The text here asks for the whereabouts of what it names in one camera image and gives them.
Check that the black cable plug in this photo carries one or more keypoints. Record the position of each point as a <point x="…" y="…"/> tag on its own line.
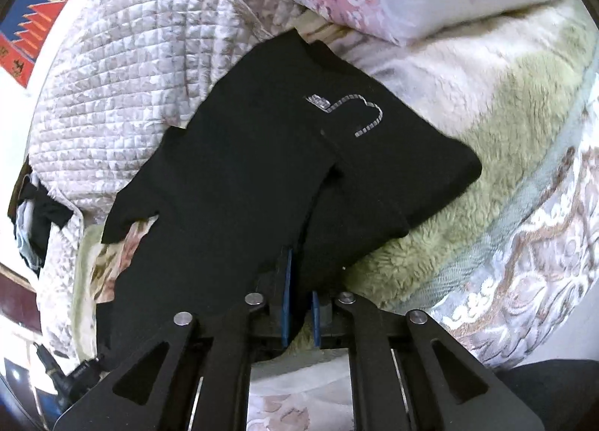
<point x="70" y="387"/>

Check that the black pants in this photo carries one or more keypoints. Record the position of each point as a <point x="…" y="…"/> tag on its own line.
<point x="293" y="148"/>

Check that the red blue wall poster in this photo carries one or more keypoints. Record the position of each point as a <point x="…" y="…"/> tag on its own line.
<point x="42" y="0"/>

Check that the quilted grey floral bedspread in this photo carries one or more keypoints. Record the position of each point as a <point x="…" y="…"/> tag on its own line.
<point x="112" y="77"/>

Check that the dark red wooden furniture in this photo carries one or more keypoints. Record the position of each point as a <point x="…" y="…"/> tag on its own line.
<point x="18" y="301"/>

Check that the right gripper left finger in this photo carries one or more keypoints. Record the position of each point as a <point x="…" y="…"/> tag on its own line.
<point x="194" y="374"/>

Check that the floral fleece blanket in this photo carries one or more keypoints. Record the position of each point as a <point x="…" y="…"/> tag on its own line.
<point x="295" y="166"/>

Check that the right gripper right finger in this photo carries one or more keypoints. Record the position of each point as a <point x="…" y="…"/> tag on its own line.
<point x="408" y="373"/>

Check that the beige patterned bed sheet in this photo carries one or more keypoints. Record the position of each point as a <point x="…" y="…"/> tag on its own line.
<point x="530" y="286"/>

